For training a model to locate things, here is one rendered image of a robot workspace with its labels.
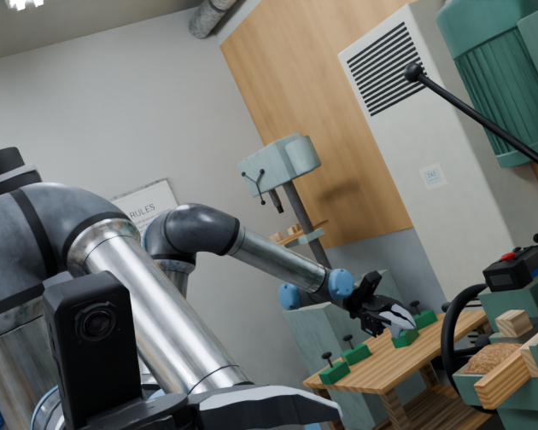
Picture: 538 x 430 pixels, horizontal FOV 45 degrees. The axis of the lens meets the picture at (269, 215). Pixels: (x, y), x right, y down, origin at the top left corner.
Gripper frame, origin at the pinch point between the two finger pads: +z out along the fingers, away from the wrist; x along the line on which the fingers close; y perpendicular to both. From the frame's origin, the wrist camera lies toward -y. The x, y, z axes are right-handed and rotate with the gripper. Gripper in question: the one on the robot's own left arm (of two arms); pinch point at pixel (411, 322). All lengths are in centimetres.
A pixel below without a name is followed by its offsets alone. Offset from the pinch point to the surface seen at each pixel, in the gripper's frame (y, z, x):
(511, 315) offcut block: -21.1, 30.5, 6.7
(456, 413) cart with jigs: 106, -39, -71
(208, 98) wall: 21, -274, -118
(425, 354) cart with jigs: 68, -43, -57
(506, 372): -28, 43, 27
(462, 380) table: -16.5, 31.7, 22.8
